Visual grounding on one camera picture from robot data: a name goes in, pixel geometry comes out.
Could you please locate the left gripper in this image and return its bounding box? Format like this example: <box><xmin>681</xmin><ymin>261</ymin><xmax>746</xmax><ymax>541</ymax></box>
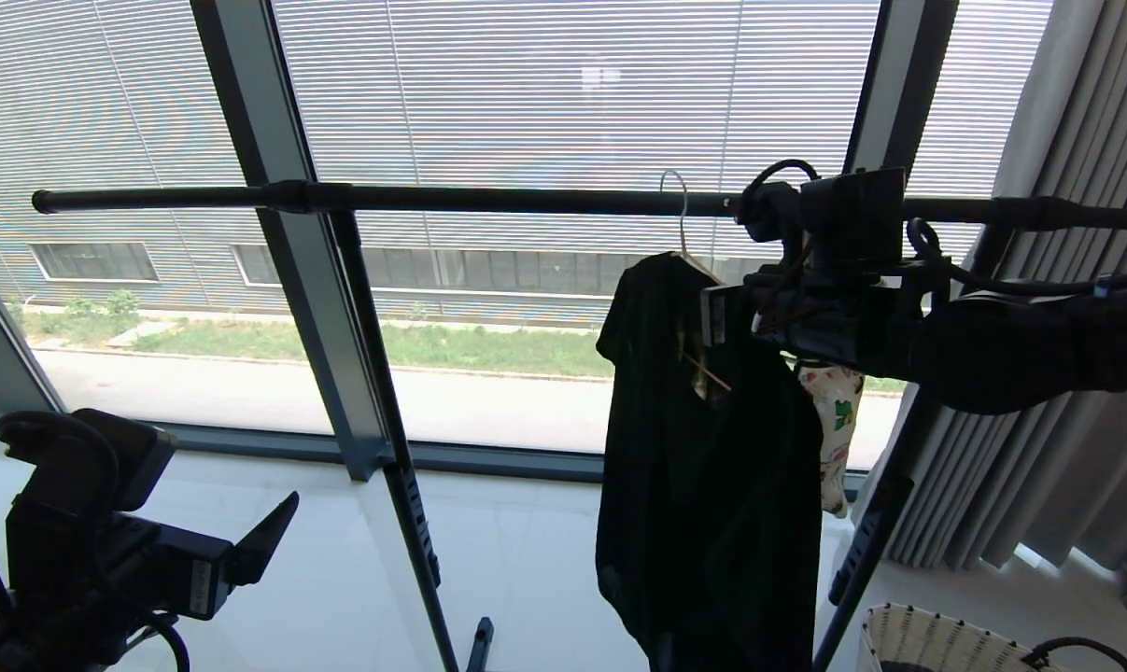
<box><xmin>7</xmin><ymin>492</ymin><xmax>300</xmax><ymax>645</ymax></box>

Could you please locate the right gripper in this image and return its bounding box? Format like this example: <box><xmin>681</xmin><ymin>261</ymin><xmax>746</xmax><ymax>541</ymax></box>
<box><xmin>698</xmin><ymin>266</ymin><xmax>919</xmax><ymax>370</ymax></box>

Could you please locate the cream printed garment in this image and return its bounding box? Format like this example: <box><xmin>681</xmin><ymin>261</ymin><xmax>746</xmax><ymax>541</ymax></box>
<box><xmin>796</xmin><ymin>362</ymin><xmax>865</xmax><ymax>519</ymax></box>

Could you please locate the pink clothes hanger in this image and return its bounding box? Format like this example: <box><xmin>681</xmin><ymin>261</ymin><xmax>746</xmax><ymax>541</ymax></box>
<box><xmin>659</xmin><ymin>170</ymin><xmax>734</xmax><ymax>393</ymax></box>

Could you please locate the black garment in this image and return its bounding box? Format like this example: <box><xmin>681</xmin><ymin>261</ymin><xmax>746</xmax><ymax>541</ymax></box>
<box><xmin>596</xmin><ymin>252</ymin><xmax>824</xmax><ymax>672</ymax></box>

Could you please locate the white laundry basket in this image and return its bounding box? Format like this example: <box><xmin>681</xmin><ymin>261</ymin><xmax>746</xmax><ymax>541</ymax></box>
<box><xmin>857</xmin><ymin>602</ymin><xmax>1127</xmax><ymax>672</ymax></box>

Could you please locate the black clothes rack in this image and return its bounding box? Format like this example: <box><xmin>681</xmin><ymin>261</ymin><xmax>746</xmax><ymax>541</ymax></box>
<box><xmin>31</xmin><ymin>180</ymin><xmax>1127</xmax><ymax>672</ymax></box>

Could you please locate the beige curtain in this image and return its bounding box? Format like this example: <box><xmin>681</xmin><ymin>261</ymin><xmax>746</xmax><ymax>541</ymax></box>
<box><xmin>885</xmin><ymin>0</ymin><xmax>1127</xmax><ymax>636</ymax></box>

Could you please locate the window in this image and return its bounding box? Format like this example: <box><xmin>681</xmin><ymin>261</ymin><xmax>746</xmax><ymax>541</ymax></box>
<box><xmin>0</xmin><ymin>0</ymin><xmax>1054</xmax><ymax>486</ymax></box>

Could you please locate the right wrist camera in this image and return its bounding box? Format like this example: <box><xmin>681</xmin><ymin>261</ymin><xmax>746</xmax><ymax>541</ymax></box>
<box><xmin>801</xmin><ymin>168</ymin><xmax>908</xmax><ymax>272</ymax></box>

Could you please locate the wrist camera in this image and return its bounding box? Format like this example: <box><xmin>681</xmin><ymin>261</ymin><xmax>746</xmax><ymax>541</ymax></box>
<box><xmin>801</xmin><ymin>168</ymin><xmax>908</xmax><ymax>272</ymax></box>
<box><xmin>0</xmin><ymin>408</ymin><xmax>176</xmax><ymax>524</ymax></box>

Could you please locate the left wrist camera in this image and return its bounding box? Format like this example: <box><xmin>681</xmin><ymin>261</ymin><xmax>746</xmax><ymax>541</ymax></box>
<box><xmin>0</xmin><ymin>408</ymin><xmax>176</xmax><ymax>524</ymax></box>

